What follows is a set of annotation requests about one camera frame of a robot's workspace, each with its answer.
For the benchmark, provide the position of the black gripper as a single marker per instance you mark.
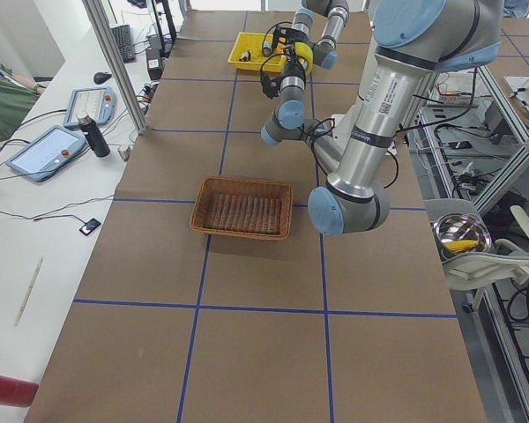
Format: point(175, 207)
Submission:
point(290, 67)

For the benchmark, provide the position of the yellow tape roll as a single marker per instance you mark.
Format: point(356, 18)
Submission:
point(305, 54)

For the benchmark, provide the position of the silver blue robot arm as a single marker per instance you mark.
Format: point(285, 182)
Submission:
point(410, 40)
point(324, 51)

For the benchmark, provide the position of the yellow woven plastic basket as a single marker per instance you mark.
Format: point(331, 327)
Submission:
point(253, 42)

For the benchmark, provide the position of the brown wicker basket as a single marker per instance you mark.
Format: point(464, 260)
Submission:
point(244, 208)

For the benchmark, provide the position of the black white panda figurine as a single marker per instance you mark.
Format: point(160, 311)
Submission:
point(246, 56)

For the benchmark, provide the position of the black keyboard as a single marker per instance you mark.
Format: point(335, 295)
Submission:
point(124, 42)

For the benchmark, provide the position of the black computer mouse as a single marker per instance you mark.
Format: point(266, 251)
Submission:
point(101, 77)

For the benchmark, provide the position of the small silver cylinder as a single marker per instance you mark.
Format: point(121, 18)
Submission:
point(124, 152)

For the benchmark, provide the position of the upper blue teach pendant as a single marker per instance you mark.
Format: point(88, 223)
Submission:
point(99, 103)

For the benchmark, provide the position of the blue teach pendant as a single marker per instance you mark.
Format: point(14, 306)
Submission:
point(99, 103)
point(47, 154)

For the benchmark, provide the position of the black water bottle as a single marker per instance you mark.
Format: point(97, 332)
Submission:
point(93, 134)

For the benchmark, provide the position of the steel pot with corn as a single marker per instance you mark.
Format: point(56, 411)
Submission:
point(458, 233)

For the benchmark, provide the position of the small black square device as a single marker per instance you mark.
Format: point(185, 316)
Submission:
point(90, 226)

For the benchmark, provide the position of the lower blue teach pendant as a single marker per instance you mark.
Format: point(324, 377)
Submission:
point(47, 154)

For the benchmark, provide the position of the person in green shirt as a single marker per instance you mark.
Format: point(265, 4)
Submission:
point(17, 97)

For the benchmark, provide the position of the red bottle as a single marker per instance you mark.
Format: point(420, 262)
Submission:
point(16, 392)

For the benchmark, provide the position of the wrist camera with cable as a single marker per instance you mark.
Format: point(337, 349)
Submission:
point(270, 86)

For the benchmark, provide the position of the aluminium frame post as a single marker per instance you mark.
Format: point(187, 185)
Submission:
point(99, 21)

